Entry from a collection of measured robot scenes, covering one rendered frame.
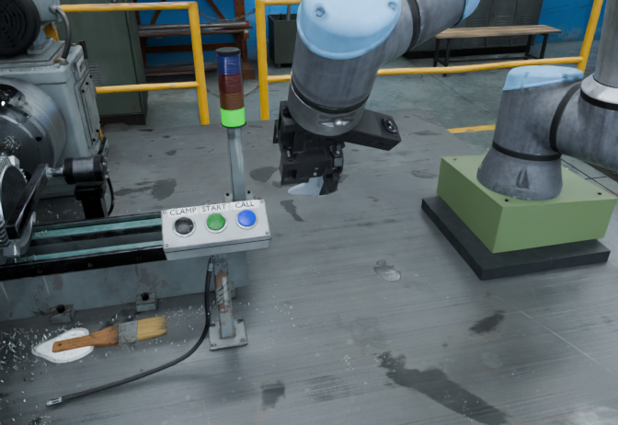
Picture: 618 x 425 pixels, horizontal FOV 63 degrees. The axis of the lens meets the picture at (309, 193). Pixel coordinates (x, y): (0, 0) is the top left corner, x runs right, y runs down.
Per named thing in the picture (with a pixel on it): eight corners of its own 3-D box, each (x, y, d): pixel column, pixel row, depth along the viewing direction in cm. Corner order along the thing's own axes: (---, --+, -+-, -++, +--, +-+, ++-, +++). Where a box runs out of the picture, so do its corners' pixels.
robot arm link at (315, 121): (360, 49, 59) (381, 115, 54) (351, 77, 63) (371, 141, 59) (284, 53, 57) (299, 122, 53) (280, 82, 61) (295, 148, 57)
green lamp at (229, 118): (223, 129, 126) (221, 111, 124) (221, 120, 132) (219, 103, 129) (246, 126, 128) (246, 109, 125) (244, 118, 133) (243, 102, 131)
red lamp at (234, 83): (219, 94, 122) (218, 75, 120) (218, 86, 127) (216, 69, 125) (244, 92, 123) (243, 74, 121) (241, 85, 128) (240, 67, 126)
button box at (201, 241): (166, 261, 83) (162, 249, 78) (164, 223, 86) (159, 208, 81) (269, 247, 86) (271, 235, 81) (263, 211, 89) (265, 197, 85)
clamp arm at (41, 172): (39, 176, 110) (5, 241, 88) (35, 164, 109) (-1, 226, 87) (55, 175, 111) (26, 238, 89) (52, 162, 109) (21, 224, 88)
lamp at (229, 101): (221, 111, 124) (219, 94, 122) (219, 103, 129) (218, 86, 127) (246, 109, 125) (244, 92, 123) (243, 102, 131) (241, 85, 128)
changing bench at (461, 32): (535, 64, 575) (544, 24, 554) (553, 71, 547) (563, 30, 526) (419, 70, 552) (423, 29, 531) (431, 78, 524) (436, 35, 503)
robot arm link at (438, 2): (410, -70, 59) (329, -35, 54) (495, -70, 51) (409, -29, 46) (417, 10, 64) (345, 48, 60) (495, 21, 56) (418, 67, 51)
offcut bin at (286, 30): (312, 58, 597) (313, -17, 558) (322, 68, 557) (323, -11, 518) (268, 60, 587) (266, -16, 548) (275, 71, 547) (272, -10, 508)
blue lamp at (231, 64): (218, 75, 120) (216, 56, 118) (216, 69, 125) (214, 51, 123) (243, 74, 121) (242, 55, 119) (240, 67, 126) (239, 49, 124)
